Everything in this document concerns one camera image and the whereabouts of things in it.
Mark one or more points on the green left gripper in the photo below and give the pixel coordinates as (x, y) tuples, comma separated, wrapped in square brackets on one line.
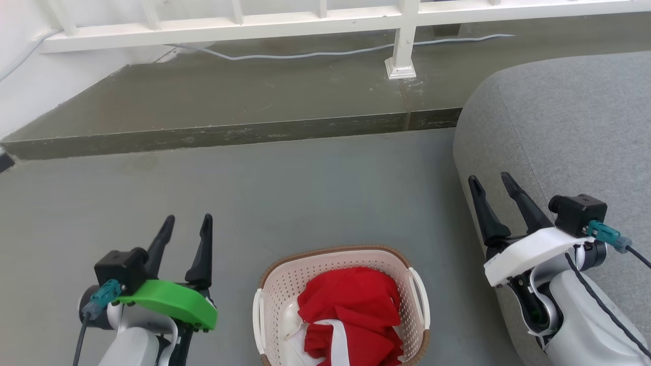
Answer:
[(173, 302)]

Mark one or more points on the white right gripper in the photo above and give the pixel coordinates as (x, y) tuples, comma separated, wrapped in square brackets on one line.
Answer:
[(529, 251)]

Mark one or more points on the white perforated plastic laundry basket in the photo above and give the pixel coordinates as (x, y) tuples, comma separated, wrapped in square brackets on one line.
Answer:
[(285, 284)]

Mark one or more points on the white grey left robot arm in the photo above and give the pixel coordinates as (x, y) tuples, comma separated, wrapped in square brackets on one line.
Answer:
[(129, 345)]

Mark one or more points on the grey fabric sofa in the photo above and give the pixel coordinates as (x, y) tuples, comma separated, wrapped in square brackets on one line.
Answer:
[(559, 127)]

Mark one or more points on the red garment with white stripe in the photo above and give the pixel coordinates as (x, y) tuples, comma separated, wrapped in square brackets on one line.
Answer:
[(351, 300)]

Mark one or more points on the raised concrete ledge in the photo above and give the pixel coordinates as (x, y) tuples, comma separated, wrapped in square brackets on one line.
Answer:
[(254, 96)]

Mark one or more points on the black flat object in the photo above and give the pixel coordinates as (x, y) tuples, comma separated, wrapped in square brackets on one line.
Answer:
[(5, 163)]

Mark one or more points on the white metal railing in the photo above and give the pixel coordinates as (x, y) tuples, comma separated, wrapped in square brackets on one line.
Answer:
[(229, 25)]

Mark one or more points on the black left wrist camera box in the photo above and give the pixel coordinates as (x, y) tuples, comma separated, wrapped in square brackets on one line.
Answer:
[(122, 267)]

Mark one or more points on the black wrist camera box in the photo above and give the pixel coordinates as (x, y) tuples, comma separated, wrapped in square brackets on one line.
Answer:
[(577, 213), (122, 267)]

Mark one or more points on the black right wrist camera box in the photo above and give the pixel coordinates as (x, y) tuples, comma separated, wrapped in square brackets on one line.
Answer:
[(577, 213)]

